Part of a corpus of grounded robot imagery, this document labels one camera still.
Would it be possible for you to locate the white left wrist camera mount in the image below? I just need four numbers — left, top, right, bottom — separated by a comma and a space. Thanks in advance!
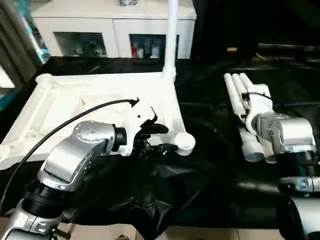
121, 99, 158, 158

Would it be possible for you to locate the white plastic table top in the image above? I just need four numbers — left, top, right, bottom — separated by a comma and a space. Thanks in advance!
0, 71, 196, 171

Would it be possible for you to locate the grey curtain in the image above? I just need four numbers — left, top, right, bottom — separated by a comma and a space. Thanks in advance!
0, 0, 51, 87

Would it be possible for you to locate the white glass-door cabinet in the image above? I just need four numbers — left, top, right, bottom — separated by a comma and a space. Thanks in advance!
31, 0, 198, 60

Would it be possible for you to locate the teal floor mat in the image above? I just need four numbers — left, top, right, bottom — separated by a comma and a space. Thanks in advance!
0, 91, 17, 111

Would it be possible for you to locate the black table mat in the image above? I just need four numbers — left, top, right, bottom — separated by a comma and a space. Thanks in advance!
0, 56, 320, 233

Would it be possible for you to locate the teal white plastic package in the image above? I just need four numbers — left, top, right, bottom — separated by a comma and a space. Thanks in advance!
22, 14, 52, 65

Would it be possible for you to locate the white plastic table leg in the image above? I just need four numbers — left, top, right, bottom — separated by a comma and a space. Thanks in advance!
238, 72, 257, 89
223, 73, 265, 163
231, 72, 278, 164
162, 0, 180, 77

